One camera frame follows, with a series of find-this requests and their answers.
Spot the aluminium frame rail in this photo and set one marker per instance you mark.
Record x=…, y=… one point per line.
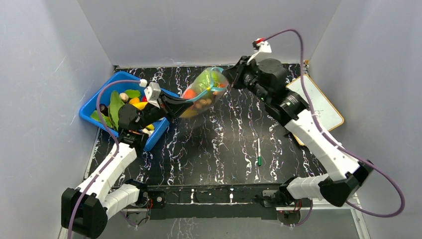
x=224, y=201

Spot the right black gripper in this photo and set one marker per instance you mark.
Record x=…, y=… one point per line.
x=234, y=73

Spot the white dry erase board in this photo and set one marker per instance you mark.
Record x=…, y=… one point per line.
x=328, y=116

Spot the clear zip top bag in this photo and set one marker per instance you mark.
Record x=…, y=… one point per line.
x=210, y=92

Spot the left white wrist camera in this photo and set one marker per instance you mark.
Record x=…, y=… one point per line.
x=152, y=93

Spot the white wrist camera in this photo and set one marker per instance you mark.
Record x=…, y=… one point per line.
x=152, y=93
x=262, y=50

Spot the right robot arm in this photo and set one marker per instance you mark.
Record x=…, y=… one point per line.
x=344, y=175

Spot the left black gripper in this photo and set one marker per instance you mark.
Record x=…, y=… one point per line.
x=175, y=106

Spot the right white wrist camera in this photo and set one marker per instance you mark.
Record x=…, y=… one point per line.
x=262, y=50

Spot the green capped white marker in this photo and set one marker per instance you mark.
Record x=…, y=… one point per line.
x=259, y=158

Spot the green cabbage toy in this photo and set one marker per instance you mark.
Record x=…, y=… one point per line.
x=203, y=80

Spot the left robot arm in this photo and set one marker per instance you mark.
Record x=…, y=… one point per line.
x=102, y=171

